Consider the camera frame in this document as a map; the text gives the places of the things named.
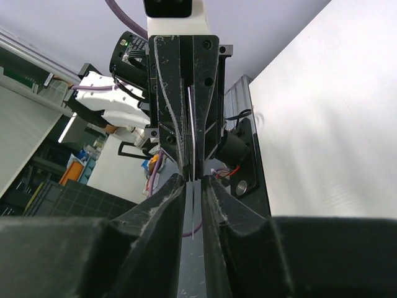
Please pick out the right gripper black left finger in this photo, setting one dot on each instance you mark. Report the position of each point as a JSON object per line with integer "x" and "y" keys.
{"x": 134, "y": 255}

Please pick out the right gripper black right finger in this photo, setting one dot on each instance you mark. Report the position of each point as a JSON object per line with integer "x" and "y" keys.
{"x": 248, "y": 255}

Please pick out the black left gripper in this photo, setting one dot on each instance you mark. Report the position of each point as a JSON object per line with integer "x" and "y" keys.
{"x": 175, "y": 63}

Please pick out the dark grey credit card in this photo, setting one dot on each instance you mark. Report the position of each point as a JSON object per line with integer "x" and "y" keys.
{"x": 193, "y": 153}

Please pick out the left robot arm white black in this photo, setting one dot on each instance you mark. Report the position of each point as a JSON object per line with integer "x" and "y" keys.
{"x": 120, "y": 99}

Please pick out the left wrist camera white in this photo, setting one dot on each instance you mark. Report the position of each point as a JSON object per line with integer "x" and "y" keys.
{"x": 173, "y": 17}

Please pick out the aluminium rail left edge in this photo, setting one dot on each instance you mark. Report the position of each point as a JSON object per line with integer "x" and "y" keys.
{"x": 238, "y": 99}

